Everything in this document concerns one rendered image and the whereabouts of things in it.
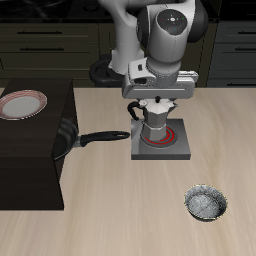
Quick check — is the dark grey stove plate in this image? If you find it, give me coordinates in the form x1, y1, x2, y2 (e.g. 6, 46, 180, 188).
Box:
130, 118, 193, 161

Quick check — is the black frying pan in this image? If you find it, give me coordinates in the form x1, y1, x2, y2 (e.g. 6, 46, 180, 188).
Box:
52, 117, 131, 162

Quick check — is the dark kitchen cupboard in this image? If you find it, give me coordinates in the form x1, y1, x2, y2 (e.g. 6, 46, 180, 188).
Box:
0, 19, 116, 89
205, 19, 256, 89

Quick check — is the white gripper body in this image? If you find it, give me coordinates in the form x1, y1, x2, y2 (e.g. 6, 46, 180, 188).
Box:
121, 70, 200, 101

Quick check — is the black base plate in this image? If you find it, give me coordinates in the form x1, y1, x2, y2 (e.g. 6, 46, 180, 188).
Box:
88, 54, 127, 89

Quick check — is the silver moka pot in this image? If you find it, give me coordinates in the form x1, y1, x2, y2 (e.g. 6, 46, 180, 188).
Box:
127, 95, 179, 143

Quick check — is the grey speckled bowl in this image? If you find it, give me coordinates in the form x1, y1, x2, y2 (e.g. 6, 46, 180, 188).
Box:
183, 183, 229, 224

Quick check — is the dark wooden cabinet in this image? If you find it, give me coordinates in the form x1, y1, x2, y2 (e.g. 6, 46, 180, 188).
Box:
0, 77, 80, 211

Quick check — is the white plate with red rim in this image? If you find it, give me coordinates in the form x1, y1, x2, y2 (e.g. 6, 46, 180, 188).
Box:
0, 89, 49, 121

